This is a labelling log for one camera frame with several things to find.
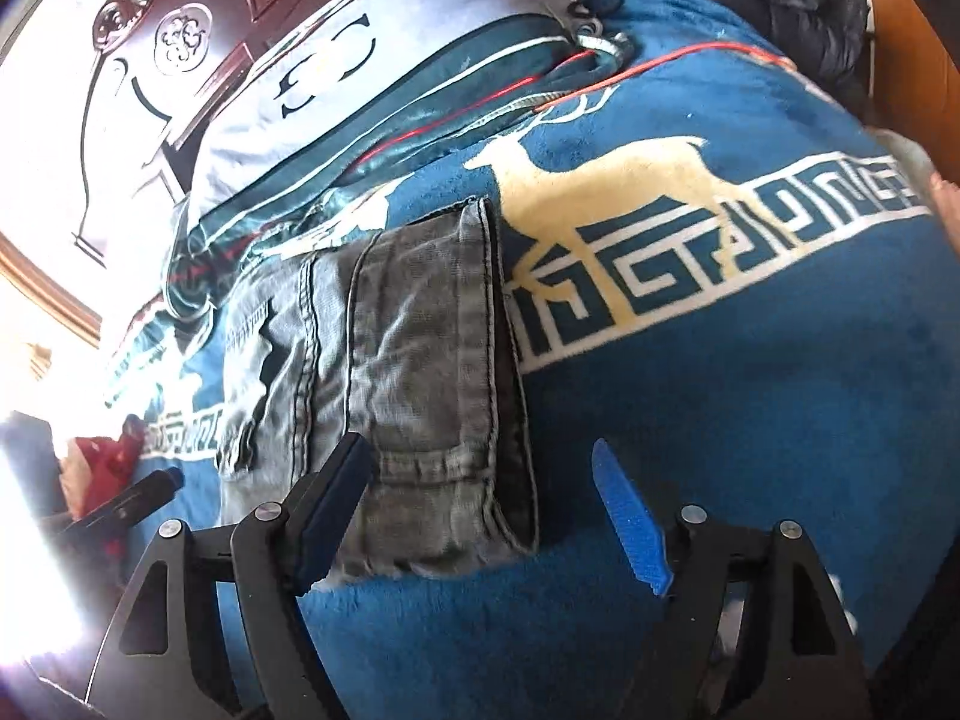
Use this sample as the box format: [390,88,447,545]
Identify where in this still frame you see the grey denim pants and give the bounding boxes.
[215,199,539,582]

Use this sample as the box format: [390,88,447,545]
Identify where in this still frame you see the dark carved wooden headboard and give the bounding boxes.
[78,0,331,268]

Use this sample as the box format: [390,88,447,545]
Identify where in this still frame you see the red cloth item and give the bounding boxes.
[60,415,146,520]

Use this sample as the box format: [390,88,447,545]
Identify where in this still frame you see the wooden window frame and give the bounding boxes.
[0,234,101,348]

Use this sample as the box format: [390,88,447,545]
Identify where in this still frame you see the light blue teal pillow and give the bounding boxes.
[163,0,633,322]

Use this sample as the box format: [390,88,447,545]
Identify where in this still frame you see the blue deer pattern blanket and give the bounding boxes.
[107,0,958,718]

